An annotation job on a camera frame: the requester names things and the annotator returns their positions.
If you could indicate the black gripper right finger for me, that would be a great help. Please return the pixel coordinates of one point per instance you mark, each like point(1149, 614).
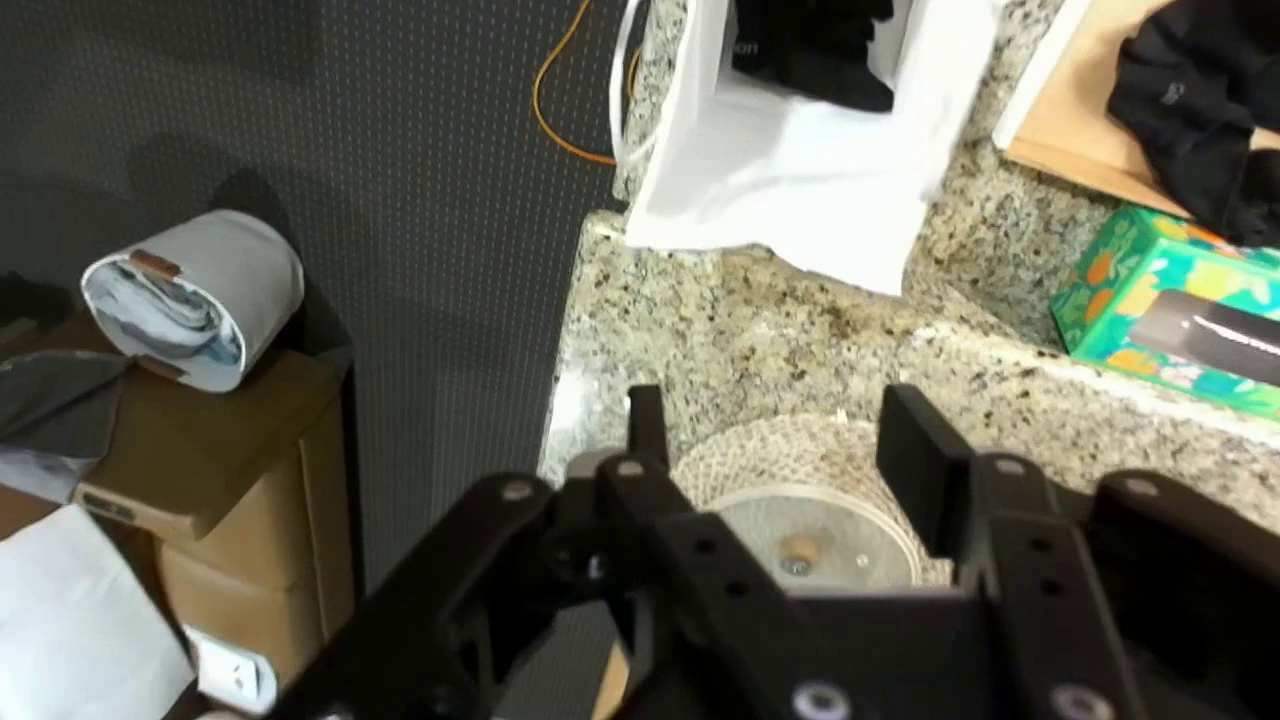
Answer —
point(1135, 600)

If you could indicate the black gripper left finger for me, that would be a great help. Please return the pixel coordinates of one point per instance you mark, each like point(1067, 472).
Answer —
point(710, 635)

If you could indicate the black socks pile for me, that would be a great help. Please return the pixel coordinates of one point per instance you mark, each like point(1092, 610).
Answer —
point(1193, 86)

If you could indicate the black sock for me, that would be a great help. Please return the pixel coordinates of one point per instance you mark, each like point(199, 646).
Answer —
point(813, 51)

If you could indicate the white paper bag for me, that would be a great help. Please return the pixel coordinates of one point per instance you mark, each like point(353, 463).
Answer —
point(820, 186)

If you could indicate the glass plate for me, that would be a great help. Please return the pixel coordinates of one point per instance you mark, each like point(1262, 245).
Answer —
point(820, 543)

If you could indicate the round woven placemat with plate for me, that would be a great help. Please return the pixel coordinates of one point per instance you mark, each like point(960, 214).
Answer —
point(799, 451)

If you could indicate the green tissue box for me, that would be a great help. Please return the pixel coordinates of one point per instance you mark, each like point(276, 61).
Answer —
point(1171, 300)

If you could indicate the cardboard tray white rim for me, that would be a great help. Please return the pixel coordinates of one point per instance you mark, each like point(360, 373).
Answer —
point(1058, 121)

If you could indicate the brown cardboard box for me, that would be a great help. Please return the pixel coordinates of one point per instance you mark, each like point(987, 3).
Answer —
point(247, 497)

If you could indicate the grey rolled bundle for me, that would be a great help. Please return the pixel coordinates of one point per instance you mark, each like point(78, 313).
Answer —
point(200, 300)

